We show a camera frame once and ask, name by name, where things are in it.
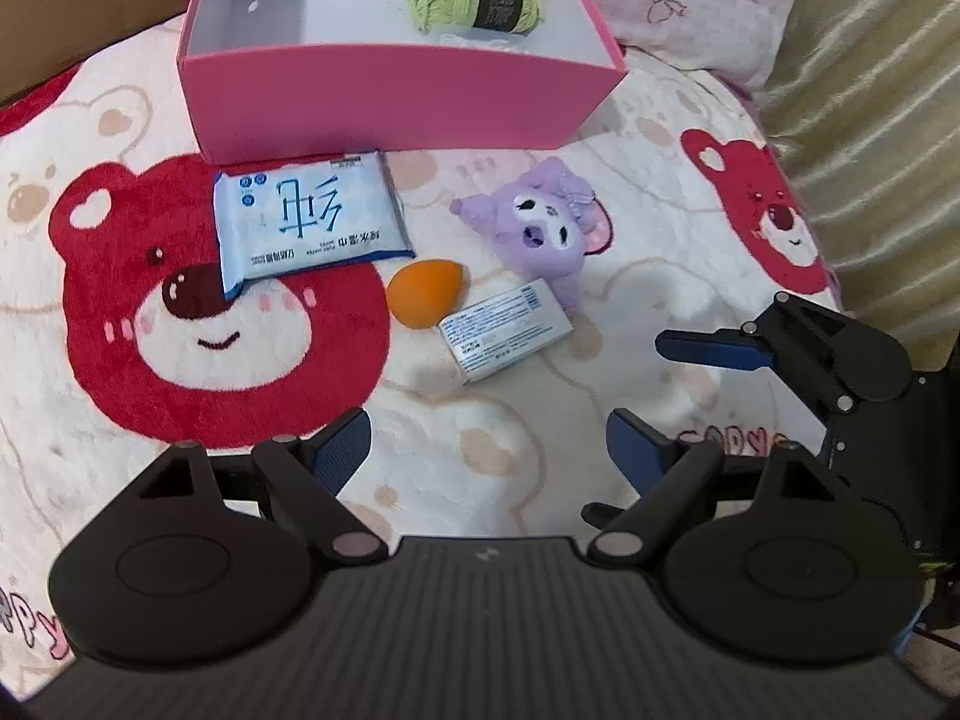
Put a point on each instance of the small white blue box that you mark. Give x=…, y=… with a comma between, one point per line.
x=502, y=330

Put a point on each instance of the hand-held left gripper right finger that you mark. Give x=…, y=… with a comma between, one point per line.
x=637, y=451

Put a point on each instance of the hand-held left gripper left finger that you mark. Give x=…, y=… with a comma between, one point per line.
x=341, y=448

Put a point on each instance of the brown pillow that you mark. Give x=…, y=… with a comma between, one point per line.
x=82, y=7

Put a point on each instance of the pink cardboard box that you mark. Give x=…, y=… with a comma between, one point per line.
x=390, y=101

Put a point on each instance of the orange makeup sponge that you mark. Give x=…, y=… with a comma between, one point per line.
x=424, y=296

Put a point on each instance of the white patterned tissue packet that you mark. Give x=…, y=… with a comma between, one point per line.
x=465, y=41

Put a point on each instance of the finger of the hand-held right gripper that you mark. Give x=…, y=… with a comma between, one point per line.
x=705, y=349
x=600, y=516

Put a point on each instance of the purple plush toy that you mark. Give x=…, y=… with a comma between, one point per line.
x=540, y=225

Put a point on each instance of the pink checked pillow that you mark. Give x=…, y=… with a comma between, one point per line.
x=712, y=7

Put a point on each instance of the red bear printed blanket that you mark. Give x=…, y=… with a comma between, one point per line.
x=45, y=405

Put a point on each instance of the gold satin curtain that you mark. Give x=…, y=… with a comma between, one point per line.
x=877, y=127

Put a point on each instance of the blue wet wipes pack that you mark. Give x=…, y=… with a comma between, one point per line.
x=307, y=217

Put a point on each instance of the lilac frilled bed sheet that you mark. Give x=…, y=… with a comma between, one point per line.
x=840, y=285

